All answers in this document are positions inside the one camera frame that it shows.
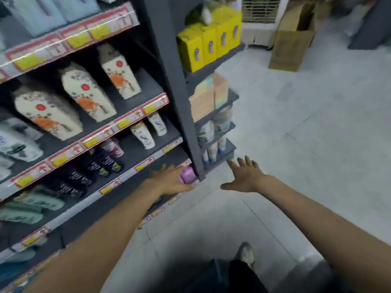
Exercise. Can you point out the brown cardboard box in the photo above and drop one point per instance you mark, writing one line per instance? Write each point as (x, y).
(290, 48)

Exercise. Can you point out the mint green tall bottle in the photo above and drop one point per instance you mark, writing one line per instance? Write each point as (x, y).
(21, 215)
(42, 199)

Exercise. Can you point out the white green print pack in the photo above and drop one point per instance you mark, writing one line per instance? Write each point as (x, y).
(18, 143)

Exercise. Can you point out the white air cooler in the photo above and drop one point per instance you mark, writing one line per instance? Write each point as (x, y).
(262, 30)

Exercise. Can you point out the row of large navy bottles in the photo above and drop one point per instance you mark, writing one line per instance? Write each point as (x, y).
(100, 164)

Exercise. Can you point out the white jar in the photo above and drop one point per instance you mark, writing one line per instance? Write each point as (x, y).
(223, 120)
(207, 132)

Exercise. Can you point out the beige pastel box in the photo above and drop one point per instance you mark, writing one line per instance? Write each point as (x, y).
(220, 91)
(201, 103)

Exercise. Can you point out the grey metal store shelving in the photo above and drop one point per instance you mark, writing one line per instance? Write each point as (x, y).
(78, 39)

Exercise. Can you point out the yellow box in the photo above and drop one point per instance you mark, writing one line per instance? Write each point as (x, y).
(209, 42)
(191, 51)
(235, 30)
(223, 36)

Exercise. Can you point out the person's black trousers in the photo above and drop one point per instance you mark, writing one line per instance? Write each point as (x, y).
(247, 280)

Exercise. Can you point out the short pink bottle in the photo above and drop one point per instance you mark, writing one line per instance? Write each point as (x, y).
(113, 147)

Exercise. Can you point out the person's right hand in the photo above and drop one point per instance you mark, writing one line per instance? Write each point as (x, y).
(247, 180)

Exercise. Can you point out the grey end rack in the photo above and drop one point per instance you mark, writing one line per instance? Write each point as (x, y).
(233, 97)

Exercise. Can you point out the short white bottle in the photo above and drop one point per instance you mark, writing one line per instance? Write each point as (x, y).
(157, 123)
(143, 135)

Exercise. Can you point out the grey store shelf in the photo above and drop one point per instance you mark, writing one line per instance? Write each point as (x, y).
(171, 73)

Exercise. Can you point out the light blue pack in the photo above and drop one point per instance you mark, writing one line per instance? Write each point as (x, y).
(36, 15)
(76, 7)

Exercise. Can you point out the purple pump bottle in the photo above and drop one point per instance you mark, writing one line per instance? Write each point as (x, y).
(188, 175)

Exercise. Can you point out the white blue tube bottle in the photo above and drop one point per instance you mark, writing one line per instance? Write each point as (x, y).
(205, 157)
(213, 152)
(222, 144)

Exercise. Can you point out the white floral refill pack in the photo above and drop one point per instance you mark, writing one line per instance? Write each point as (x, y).
(120, 76)
(88, 94)
(49, 115)

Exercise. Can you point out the small white bottle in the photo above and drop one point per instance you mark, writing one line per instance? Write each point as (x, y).
(206, 15)

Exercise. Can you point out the person's right forearm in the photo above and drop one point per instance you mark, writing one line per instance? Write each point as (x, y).
(320, 228)

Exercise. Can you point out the person's right grey shoe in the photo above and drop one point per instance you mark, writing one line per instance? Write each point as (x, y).
(246, 254)

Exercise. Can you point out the person's left forearm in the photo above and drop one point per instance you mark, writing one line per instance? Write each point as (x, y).
(107, 234)

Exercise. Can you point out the dark grey cabinet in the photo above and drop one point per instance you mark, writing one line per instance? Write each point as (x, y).
(372, 27)

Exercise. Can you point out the person's left hand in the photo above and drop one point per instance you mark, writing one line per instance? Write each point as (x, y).
(171, 183)

